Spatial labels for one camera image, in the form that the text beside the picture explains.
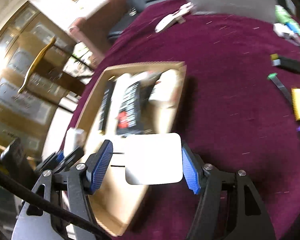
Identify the white power adapter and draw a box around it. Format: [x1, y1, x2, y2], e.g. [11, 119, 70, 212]
[124, 133, 183, 185]

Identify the black marker in tray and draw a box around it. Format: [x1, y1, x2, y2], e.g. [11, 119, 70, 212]
[98, 76, 116, 134]

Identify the black snack packet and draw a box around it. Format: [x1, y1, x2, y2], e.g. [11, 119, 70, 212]
[116, 71, 161, 137]

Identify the wooden glass cabinet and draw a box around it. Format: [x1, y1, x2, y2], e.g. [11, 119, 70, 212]
[0, 2, 84, 158]

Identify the purple velvet table cloth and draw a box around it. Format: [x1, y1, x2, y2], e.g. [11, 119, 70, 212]
[70, 0, 300, 239]

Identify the shallow cardboard tray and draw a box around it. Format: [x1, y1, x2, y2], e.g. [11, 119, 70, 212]
[76, 61, 186, 237]

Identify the wooden chair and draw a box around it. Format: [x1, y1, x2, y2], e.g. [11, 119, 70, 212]
[18, 36, 56, 94]

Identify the black marker on cloth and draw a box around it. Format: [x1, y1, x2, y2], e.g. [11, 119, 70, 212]
[270, 54, 300, 74]

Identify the white key fob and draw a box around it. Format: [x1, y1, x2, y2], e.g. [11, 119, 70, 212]
[154, 2, 193, 33]

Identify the small white box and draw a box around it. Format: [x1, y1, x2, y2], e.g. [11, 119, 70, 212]
[273, 23, 294, 39]

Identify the green white packet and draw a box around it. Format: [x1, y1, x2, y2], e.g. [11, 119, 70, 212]
[275, 5, 300, 36]

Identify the black braided cable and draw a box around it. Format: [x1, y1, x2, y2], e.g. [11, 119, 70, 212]
[0, 164, 112, 240]

